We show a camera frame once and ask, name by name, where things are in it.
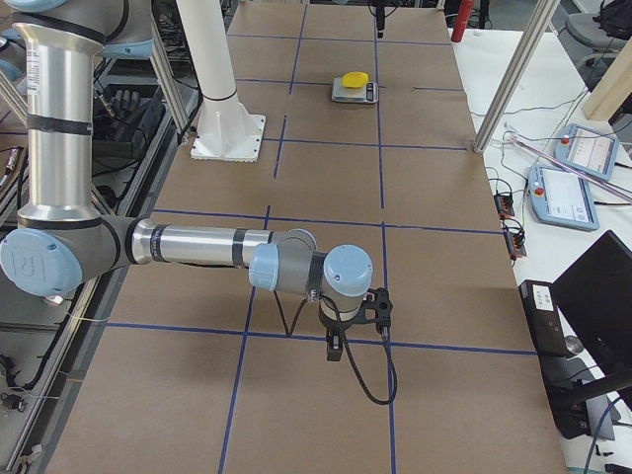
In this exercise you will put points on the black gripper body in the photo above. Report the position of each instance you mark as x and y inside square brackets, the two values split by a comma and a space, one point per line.
[335, 328]

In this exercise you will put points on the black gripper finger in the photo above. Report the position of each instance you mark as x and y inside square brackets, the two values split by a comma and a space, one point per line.
[335, 347]

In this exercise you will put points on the yellow mango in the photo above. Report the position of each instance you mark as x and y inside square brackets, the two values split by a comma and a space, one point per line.
[355, 80]

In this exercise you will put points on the orange circuit board near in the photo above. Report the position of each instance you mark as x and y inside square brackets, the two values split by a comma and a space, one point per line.
[514, 237]

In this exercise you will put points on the orange circuit board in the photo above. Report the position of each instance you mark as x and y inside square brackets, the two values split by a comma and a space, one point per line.
[514, 237]
[504, 203]

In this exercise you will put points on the orange circuit board far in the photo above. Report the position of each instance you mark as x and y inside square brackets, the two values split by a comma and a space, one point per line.
[504, 203]

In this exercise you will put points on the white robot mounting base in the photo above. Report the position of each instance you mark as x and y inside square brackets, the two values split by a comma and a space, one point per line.
[226, 131]

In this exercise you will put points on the silver digital kitchen scale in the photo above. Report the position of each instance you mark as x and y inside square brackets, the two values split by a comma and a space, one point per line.
[366, 94]

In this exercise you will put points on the black laptop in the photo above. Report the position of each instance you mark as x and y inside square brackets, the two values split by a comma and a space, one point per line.
[580, 325]

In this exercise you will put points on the near blue teach pendant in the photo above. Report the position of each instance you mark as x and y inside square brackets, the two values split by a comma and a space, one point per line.
[561, 198]

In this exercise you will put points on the blue teach pendant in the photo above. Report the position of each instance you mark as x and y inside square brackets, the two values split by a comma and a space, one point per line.
[587, 150]
[561, 198]

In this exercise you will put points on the far blue teach pendant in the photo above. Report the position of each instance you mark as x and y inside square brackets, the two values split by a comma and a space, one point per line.
[587, 150]

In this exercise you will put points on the red fire extinguisher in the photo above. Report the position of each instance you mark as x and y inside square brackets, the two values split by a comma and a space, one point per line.
[462, 20]

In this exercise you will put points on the aluminium profile post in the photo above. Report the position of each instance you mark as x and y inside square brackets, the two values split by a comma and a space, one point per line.
[527, 45]

